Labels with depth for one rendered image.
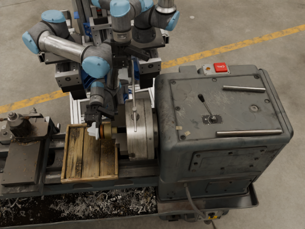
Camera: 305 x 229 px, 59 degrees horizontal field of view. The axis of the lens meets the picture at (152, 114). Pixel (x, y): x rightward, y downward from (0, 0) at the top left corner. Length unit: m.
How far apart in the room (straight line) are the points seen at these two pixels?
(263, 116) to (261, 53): 2.33
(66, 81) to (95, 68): 0.44
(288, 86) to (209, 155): 2.19
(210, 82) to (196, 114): 0.21
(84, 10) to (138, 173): 1.01
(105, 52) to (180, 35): 2.43
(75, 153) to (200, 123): 0.75
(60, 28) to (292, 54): 2.85
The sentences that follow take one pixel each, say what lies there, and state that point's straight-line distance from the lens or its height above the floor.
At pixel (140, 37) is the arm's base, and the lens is 1.70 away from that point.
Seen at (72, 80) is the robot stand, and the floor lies 1.07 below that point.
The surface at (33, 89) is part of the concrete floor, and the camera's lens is 3.25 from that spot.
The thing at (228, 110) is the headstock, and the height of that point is 1.26.
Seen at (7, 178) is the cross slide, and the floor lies 0.97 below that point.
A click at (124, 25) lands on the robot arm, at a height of 1.62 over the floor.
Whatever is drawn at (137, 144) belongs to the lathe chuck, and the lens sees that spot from 1.27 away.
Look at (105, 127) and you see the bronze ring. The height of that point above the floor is 1.12.
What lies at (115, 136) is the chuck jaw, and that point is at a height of 1.10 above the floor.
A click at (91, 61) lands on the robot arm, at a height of 1.42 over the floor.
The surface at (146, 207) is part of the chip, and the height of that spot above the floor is 0.56.
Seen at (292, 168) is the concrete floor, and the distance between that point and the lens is 2.78.
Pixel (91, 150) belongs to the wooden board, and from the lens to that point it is 1.61.
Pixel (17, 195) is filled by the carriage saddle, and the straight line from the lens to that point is 1.61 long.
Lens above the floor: 2.28
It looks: 55 degrees down
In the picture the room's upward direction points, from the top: straight up
